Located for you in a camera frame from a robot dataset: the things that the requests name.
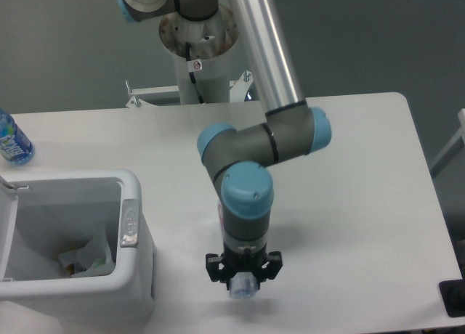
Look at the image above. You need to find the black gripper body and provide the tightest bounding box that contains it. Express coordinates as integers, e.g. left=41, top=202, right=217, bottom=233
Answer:
left=219, top=244, right=267, bottom=284

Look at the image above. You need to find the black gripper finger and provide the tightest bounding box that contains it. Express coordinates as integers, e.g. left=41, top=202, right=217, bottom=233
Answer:
left=205, top=253, right=230, bottom=290
left=256, top=251, right=283, bottom=288

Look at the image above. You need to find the crushed clear plastic bottle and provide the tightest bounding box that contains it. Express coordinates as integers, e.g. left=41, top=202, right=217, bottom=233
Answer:
left=217, top=199, right=258, bottom=300

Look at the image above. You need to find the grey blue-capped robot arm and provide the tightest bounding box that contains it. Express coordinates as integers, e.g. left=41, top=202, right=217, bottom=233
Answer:
left=117, top=0, right=332, bottom=298

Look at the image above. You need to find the trash inside the can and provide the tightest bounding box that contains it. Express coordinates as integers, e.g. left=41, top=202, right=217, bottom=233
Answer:
left=63, top=263, right=86, bottom=278

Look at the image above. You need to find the white plastic trash can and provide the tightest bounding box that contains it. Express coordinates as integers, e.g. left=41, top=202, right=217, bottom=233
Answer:
left=1, top=170, right=156, bottom=321

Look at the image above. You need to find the black object at table edge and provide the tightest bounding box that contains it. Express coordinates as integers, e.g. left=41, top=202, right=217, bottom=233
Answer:
left=439, top=279, right=464, bottom=318

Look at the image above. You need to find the blue labelled water bottle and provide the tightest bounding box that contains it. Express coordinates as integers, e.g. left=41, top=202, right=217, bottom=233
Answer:
left=1, top=110, right=34, bottom=165

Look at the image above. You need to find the white pedestal base bracket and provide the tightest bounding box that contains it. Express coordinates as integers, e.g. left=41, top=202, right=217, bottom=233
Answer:
left=124, top=70, right=262, bottom=109

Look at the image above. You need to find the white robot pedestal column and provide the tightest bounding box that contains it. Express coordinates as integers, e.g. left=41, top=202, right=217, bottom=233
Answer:
left=172, top=53, right=230, bottom=105

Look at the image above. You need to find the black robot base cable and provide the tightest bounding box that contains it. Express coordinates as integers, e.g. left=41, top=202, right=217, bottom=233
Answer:
left=184, top=41, right=205, bottom=105

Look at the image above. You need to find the white frame at right edge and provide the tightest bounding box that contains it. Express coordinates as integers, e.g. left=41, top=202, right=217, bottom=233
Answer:
left=429, top=109, right=464, bottom=178

